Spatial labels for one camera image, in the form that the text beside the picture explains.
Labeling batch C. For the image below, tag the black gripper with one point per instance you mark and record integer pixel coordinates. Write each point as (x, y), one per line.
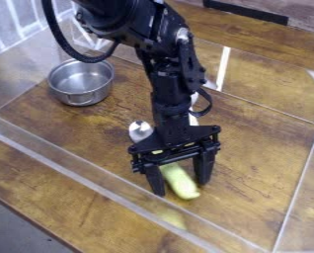
(176, 141)

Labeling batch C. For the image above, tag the green handled metal spoon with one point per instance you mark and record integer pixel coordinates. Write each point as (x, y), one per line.
(177, 177)

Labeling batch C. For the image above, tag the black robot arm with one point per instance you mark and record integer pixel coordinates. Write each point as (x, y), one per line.
(149, 26)

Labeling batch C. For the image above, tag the small steel pot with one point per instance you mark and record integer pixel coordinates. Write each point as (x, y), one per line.
(82, 84)

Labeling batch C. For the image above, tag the black bar on table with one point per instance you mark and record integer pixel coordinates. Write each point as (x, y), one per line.
(246, 12)

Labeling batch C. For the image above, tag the clear acrylic enclosure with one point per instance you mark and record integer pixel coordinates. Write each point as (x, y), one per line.
(66, 175)

